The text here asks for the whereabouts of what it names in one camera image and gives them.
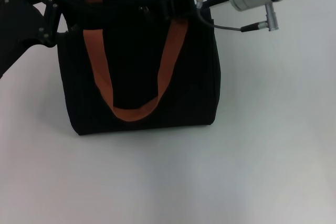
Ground right gripper cable with connector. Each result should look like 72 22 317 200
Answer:
193 0 280 33

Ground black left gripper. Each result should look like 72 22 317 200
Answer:
0 0 87 78

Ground black tote bag brown handles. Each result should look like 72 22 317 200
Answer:
57 0 221 136

